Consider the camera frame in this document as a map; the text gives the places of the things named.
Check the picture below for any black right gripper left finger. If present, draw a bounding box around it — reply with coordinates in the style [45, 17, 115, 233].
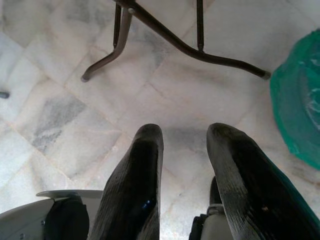
[89, 123, 165, 240]

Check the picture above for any black table leg frame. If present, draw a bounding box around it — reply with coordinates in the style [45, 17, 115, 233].
[81, 0, 272, 83]

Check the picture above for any green plastic bag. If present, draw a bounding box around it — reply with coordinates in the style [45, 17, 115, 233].
[269, 29, 320, 171]

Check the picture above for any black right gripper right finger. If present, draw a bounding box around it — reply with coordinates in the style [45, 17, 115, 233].
[206, 122, 320, 240]

